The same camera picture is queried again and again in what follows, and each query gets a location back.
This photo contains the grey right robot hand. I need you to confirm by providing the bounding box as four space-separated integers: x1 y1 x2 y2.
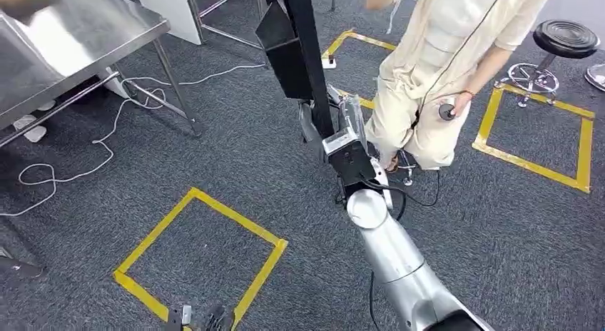
298 93 369 163

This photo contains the chrome stool leg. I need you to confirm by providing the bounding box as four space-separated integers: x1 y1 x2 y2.
396 148 418 188

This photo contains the person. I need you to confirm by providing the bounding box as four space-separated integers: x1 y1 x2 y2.
364 0 554 175

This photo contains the yellow floor tape square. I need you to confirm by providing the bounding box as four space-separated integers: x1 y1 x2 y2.
472 83 596 195
111 186 290 331

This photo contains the person's hand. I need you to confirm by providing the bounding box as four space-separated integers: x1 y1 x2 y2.
449 90 474 119

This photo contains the white cabinet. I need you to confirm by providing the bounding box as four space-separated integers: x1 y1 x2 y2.
133 0 205 46

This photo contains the black robot foot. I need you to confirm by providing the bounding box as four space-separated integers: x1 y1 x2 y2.
164 303 193 331

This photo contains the steel table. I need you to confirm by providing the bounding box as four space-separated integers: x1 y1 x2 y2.
0 0 205 149

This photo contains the black round stool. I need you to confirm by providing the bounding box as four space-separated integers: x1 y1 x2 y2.
494 19 601 108

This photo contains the chrome stool base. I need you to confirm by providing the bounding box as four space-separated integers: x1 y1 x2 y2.
584 62 605 93

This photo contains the dark flat base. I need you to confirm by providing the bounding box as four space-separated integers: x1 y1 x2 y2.
0 245 47 280

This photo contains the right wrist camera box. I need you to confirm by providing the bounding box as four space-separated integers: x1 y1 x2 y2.
322 130 377 187

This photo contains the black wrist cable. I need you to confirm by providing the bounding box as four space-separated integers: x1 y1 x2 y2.
335 173 442 221

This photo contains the steel table frame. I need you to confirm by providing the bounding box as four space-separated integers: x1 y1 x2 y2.
186 0 338 52

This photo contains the thin black controller cable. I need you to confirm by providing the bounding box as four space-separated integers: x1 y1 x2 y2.
410 0 506 131

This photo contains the white floor cable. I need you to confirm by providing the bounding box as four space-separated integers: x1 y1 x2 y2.
0 63 268 219

